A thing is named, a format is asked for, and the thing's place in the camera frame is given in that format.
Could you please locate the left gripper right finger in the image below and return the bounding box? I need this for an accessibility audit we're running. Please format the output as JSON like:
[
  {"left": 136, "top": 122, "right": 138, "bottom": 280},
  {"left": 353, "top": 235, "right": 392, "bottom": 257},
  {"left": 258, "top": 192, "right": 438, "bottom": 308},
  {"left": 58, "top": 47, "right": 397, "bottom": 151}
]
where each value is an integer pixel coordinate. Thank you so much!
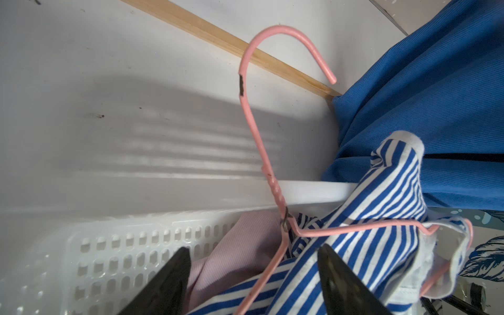
[{"left": 317, "top": 244, "right": 391, "bottom": 315}]

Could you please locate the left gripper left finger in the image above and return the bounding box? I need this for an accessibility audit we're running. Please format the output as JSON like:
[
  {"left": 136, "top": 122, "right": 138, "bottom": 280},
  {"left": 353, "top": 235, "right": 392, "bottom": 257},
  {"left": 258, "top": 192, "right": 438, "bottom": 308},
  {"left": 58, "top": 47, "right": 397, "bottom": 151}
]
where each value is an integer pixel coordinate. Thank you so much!
[{"left": 119, "top": 248, "right": 191, "bottom": 315}]

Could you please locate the striped tank top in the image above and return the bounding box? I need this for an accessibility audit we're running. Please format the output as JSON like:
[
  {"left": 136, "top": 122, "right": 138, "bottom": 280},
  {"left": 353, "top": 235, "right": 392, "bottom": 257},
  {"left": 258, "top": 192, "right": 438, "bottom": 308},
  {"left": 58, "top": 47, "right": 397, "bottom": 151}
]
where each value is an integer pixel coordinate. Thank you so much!
[{"left": 188, "top": 130, "right": 473, "bottom": 315}]

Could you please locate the pink wire hanger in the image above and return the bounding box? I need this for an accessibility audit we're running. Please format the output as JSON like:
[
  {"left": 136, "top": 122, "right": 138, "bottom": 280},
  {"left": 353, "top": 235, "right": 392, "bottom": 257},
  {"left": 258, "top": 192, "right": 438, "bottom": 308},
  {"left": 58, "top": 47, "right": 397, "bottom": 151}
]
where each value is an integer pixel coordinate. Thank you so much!
[{"left": 234, "top": 24, "right": 474, "bottom": 315}]

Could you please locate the pink tank top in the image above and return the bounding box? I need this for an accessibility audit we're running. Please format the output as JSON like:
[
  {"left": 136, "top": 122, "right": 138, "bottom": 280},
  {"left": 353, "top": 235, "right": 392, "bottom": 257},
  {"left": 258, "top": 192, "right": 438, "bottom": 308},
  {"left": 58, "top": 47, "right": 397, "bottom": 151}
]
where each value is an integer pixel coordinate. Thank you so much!
[{"left": 183, "top": 210, "right": 282, "bottom": 314}]

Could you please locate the blue tank top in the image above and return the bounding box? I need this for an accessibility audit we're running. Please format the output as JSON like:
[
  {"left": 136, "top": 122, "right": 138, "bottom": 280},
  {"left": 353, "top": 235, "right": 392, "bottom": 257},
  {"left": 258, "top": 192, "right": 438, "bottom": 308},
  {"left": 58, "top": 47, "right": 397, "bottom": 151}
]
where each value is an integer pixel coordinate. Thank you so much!
[{"left": 322, "top": 1, "right": 503, "bottom": 211}]

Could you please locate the white perforated basket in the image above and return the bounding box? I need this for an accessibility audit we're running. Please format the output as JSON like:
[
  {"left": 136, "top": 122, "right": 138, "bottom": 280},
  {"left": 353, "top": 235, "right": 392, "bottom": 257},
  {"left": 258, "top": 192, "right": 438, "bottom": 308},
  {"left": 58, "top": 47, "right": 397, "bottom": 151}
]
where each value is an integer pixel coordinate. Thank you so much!
[{"left": 0, "top": 180, "right": 357, "bottom": 315}]

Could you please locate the wooden clothes rack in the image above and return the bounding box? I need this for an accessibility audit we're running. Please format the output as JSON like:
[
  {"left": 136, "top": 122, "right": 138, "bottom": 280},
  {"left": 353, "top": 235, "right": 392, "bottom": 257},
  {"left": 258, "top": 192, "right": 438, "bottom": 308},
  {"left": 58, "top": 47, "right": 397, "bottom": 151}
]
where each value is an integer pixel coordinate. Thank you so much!
[{"left": 126, "top": 1, "right": 340, "bottom": 101}]

